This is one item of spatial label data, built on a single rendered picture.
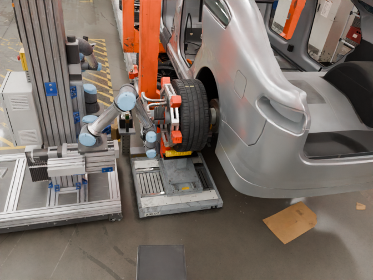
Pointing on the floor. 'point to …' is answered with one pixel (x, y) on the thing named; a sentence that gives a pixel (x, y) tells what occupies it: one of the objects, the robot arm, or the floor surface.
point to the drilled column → (125, 144)
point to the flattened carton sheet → (291, 222)
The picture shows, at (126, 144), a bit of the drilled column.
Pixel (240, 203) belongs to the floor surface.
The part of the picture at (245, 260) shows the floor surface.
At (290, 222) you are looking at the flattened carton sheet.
